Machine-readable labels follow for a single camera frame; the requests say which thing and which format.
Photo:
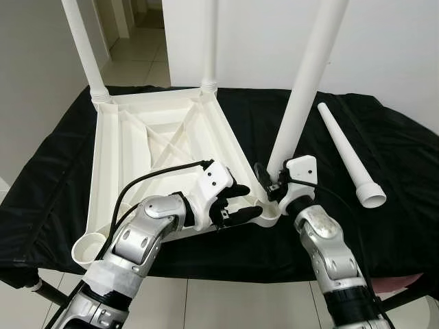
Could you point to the white plastic children table top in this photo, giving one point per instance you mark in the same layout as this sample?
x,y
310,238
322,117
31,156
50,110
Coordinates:
x,y
137,144

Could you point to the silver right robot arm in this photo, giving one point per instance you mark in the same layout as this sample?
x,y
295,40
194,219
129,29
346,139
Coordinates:
x,y
329,247

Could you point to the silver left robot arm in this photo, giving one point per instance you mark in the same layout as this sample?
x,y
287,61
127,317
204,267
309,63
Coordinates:
x,y
137,240

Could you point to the black tablecloth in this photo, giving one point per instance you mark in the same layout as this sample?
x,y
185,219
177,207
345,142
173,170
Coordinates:
x,y
405,171

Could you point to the pink plastic object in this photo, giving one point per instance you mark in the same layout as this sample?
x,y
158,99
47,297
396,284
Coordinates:
x,y
392,281

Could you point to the black metal table leg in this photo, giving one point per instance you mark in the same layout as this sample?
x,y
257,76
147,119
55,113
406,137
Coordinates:
x,y
405,300
51,293

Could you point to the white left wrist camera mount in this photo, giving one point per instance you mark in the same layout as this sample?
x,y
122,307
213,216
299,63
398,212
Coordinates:
x,y
212,179

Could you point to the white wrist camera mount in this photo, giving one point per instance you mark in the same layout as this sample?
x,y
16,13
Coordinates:
x,y
302,171
212,179

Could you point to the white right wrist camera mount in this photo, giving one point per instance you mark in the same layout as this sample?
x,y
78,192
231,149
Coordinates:
x,y
302,171

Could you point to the white door frame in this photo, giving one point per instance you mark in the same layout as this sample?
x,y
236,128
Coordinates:
x,y
125,17

